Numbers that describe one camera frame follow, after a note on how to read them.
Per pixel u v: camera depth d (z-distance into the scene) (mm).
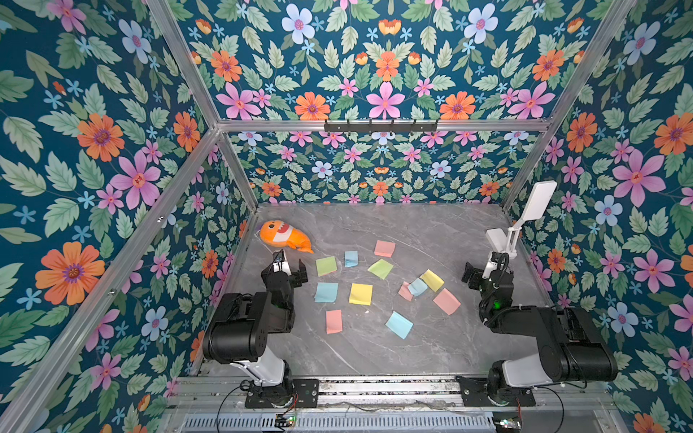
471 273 842
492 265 808
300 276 871
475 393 733
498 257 781
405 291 926
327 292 937
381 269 992
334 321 869
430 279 961
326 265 992
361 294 937
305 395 735
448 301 907
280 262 782
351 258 1020
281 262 785
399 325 863
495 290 702
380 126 926
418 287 938
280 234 1008
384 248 1047
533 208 837
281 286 701
